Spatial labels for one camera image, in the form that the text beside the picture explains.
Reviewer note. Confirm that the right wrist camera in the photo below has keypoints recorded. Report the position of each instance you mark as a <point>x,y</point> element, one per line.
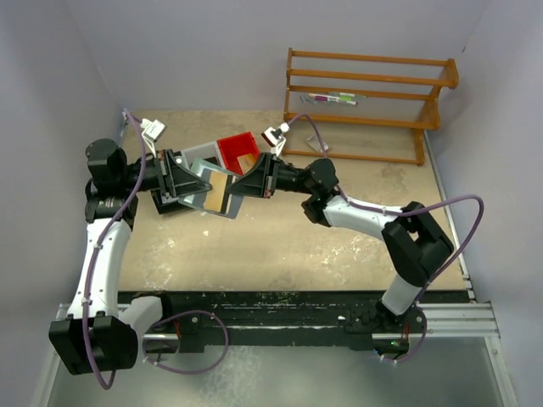
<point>275,138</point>

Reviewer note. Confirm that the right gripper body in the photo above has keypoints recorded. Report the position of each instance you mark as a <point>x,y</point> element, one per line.
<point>271,176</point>

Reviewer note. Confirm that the purple marker pen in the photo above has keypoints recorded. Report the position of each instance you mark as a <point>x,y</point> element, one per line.
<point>347,100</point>

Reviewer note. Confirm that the red bin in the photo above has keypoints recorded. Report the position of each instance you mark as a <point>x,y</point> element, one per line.
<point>237,145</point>

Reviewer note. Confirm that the gold card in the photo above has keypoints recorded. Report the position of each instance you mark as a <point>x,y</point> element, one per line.
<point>246,162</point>
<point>215,197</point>

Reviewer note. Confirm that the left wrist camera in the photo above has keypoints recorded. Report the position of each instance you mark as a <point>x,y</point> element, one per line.
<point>151,131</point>

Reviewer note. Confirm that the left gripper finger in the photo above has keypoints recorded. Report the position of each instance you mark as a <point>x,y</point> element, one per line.
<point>179,181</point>
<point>169,203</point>

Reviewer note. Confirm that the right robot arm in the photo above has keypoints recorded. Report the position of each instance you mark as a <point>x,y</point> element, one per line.
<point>416,244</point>

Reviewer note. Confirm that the grey clip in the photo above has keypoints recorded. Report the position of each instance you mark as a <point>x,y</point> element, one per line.
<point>308,99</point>

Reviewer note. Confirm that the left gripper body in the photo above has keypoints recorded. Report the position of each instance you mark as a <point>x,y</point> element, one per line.
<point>168,177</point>

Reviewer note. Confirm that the white bin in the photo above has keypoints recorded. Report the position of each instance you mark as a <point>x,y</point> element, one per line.
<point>208,151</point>

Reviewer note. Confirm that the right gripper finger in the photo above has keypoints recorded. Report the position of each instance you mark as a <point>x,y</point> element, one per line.
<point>255,188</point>
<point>260,175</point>

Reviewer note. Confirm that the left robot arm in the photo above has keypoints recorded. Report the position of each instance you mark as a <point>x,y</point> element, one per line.
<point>95,336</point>

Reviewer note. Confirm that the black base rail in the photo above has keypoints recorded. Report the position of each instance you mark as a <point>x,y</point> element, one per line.
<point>345,319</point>

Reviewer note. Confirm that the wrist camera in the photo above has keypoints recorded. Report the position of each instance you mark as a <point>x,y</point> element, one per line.
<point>151,131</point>
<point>275,138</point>

